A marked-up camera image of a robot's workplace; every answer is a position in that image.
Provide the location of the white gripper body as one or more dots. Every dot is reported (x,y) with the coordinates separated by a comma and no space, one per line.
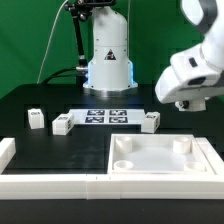
(189,81)

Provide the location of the white square tabletop panel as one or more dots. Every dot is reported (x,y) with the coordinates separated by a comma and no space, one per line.
(156,154)

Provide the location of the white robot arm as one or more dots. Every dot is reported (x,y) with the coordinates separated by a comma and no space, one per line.
(121,52)

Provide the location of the white sheet with tags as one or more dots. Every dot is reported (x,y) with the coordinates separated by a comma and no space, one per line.
(108,116)

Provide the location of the white U-shaped fence wall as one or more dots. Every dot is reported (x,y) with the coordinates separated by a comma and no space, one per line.
(143,186)

